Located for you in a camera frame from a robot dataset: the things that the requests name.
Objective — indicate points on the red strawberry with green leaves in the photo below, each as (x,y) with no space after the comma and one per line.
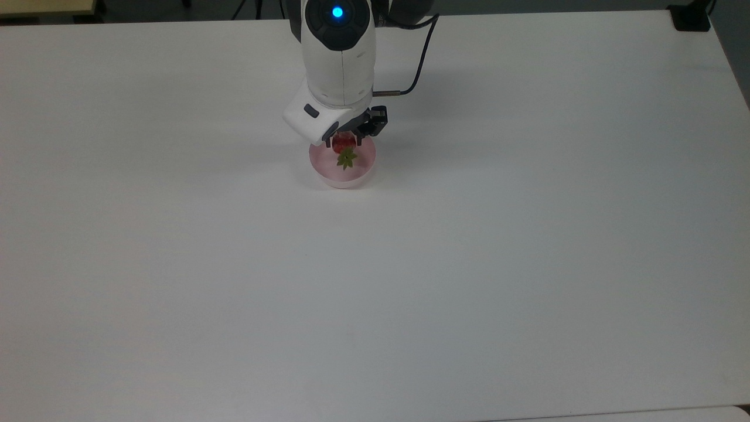
(344,146)

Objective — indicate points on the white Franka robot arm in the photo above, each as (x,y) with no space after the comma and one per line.
(343,53)

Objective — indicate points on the black tripod legs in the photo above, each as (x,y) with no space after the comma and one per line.
(258,7)

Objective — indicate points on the tan wooden board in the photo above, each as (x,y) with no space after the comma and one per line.
(44,7)

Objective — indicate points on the black table clamp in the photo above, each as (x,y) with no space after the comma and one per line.
(691,17)

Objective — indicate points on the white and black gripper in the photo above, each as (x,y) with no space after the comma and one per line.
(310,120)

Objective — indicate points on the pink plastic bowl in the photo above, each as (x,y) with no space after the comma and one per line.
(345,173)

